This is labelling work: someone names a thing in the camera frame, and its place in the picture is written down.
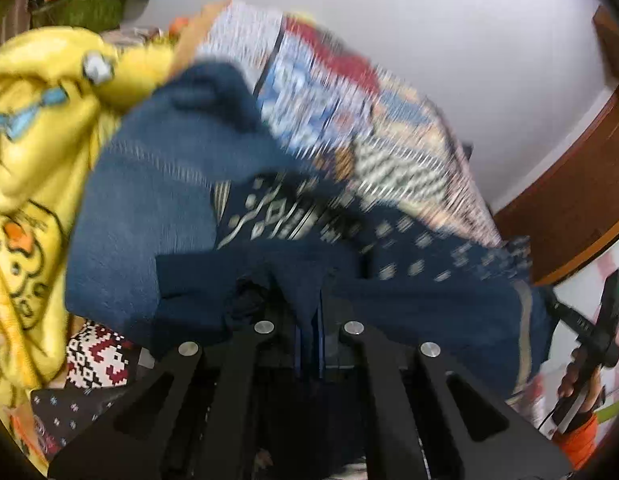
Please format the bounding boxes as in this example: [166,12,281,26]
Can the yellow cartoon blanket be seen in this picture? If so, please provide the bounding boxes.
[0,25,190,396]

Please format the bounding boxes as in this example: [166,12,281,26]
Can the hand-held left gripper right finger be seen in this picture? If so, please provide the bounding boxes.
[314,305,573,480]

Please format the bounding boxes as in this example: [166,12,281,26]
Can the navy patterned zip hoodie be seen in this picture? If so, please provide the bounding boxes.
[154,170,555,406]

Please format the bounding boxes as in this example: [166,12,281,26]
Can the patchwork patterned bedspread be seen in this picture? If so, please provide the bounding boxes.
[10,0,505,466]

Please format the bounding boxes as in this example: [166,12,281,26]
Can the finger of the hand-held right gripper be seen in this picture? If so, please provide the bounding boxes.
[542,287,600,333]

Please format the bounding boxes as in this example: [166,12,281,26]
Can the person's right hand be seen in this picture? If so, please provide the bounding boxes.
[558,347,604,411]

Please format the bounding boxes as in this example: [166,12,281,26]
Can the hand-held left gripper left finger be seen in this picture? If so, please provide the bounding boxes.
[47,305,310,480]

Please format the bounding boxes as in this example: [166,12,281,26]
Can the blue denim jeans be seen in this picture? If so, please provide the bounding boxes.
[64,60,310,351]

